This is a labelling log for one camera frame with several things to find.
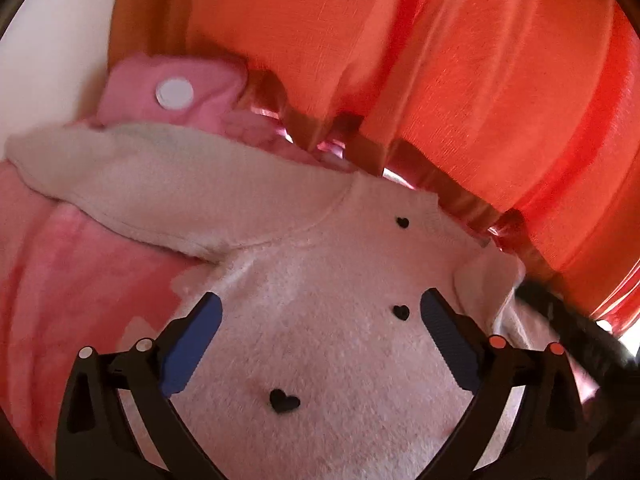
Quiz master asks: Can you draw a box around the pink sweater with black hearts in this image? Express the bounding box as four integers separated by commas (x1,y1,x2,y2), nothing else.
6,124,554,479

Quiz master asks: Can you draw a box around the pink patterned bed blanket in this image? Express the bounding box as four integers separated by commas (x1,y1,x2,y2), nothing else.
0,119,321,476

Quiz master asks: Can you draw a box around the pink pillow with white dot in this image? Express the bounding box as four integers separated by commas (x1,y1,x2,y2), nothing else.
94,54,247,133

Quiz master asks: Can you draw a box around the orange curtain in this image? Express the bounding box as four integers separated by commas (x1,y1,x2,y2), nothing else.
110,0,639,333

